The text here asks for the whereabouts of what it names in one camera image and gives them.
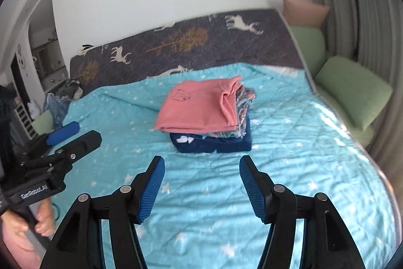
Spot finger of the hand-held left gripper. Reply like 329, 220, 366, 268
47, 122, 79, 146
23, 130, 103, 172

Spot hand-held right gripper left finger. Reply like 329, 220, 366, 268
40, 156, 166, 269

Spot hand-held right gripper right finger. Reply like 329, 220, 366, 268
239, 156, 366, 269

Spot pink sweater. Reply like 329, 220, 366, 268
154, 76, 244, 134

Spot grey clothes pile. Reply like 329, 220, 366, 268
61, 78, 84, 99

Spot person's left hand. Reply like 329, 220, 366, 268
34, 200, 58, 236

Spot flat green pillow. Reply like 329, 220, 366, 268
31, 111, 54, 135

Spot blue denim jeans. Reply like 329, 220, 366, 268
44, 93, 71, 129

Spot white shelf rack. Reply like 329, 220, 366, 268
14, 103, 36, 140

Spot navy star-print folded garment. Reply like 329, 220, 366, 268
170, 116, 252, 154

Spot teal star-print blanket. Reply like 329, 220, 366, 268
50, 63, 397, 269

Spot grey floral folded garment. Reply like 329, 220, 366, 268
201, 84, 257, 139

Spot large green pillow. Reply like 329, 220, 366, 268
315, 55, 393, 131

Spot small green pillow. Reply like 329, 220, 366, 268
288, 25, 326, 77

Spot dark deer-print bed sheet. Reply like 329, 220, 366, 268
69, 8, 315, 96

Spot pink pillow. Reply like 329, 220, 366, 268
282, 0, 331, 27

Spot grey pleated curtain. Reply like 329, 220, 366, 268
296, 0, 403, 169

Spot wall mirror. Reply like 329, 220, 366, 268
37, 47, 63, 68

